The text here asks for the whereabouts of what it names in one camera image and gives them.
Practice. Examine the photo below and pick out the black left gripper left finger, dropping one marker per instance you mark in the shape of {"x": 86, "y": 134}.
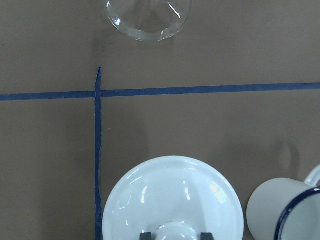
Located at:
{"x": 145, "y": 236}

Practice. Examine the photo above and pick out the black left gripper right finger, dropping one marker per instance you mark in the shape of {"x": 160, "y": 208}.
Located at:
{"x": 206, "y": 236}

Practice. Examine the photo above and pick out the white enamel mug lid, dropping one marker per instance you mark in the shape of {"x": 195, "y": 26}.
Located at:
{"x": 174, "y": 198}

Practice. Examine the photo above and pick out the white enamel mug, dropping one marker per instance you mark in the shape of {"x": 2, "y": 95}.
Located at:
{"x": 286, "y": 209}

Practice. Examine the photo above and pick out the blue tape grid lines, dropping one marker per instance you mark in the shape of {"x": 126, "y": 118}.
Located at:
{"x": 97, "y": 94}

